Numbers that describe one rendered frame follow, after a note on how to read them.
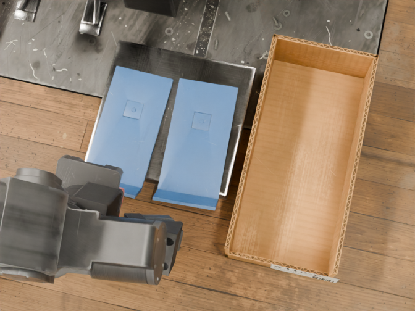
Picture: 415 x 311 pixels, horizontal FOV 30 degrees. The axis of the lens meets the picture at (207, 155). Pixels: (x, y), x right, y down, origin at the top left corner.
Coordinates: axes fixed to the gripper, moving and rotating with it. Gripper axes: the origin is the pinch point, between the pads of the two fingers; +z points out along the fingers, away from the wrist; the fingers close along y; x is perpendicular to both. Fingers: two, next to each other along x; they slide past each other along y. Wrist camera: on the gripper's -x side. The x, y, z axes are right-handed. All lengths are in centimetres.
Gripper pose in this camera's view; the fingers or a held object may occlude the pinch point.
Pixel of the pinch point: (105, 186)
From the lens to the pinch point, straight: 87.4
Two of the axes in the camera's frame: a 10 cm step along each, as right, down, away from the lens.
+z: 1.4, -2.4, 9.6
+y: 2.1, -9.4, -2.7
